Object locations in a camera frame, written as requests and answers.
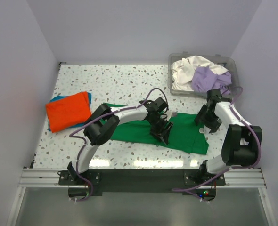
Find green t shirt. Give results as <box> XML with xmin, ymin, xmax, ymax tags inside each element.
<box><xmin>111</xmin><ymin>113</ymin><xmax>209</xmax><ymax>155</ymax></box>

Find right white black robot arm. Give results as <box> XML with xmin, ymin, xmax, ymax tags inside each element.
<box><xmin>194</xmin><ymin>89</ymin><xmax>262</xmax><ymax>175</ymax></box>

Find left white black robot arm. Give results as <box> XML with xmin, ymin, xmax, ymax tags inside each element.
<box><xmin>67</xmin><ymin>97</ymin><xmax>173</xmax><ymax>181</ymax></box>

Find lavender crumpled t shirt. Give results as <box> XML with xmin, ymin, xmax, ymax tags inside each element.
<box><xmin>191</xmin><ymin>66</ymin><xmax>232</xmax><ymax>93</ymax></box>

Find white crumpled t shirt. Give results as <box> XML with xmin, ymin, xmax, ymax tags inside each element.
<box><xmin>171</xmin><ymin>56</ymin><xmax>229</xmax><ymax>91</ymax></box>

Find clear plastic bin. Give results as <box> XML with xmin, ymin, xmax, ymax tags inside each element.
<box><xmin>168</xmin><ymin>53</ymin><xmax>239</xmax><ymax>98</ymax></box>

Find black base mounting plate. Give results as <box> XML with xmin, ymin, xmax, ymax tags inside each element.
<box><xmin>58</xmin><ymin>169</ymin><xmax>225</xmax><ymax>201</ymax></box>

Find folded orange t shirt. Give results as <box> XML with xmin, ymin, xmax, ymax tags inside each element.
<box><xmin>45</xmin><ymin>91</ymin><xmax>92</xmax><ymax>132</ymax></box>

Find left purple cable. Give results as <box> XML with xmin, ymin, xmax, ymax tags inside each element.
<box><xmin>69</xmin><ymin>88</ymin><xmax>169</xmax><ymax>202</ymax></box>

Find aluminium frame rail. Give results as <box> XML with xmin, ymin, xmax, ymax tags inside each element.
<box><xmin>18</xmin><ymin>169</ymin><xmax>267</xmax><ymax>188</ymax></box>

